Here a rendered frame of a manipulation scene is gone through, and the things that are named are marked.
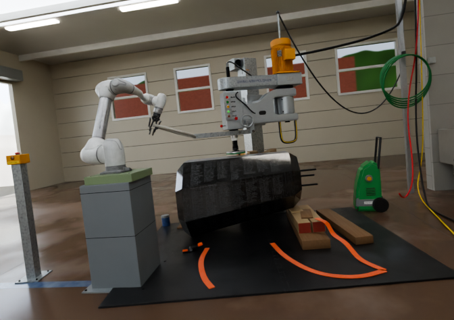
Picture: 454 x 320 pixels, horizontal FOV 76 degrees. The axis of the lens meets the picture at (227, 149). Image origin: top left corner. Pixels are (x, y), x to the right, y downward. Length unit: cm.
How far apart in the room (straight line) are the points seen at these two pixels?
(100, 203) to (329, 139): 772
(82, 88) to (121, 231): 899
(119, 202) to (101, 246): 37
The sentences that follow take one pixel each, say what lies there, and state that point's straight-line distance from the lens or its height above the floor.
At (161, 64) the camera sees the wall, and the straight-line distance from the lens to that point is 994.
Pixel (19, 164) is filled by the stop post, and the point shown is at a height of 100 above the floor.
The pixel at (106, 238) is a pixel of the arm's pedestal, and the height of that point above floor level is 39.
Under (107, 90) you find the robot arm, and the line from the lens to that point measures 277.
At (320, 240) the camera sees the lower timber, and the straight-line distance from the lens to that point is 275.
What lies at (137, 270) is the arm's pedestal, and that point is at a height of 14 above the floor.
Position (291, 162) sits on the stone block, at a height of 72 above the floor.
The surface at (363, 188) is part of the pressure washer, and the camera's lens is 384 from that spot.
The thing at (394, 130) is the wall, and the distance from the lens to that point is 976.
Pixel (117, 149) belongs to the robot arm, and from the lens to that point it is 244.
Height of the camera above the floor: 107
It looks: 3 degrees down
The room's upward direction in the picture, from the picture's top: 6 degrees counter-clockwise
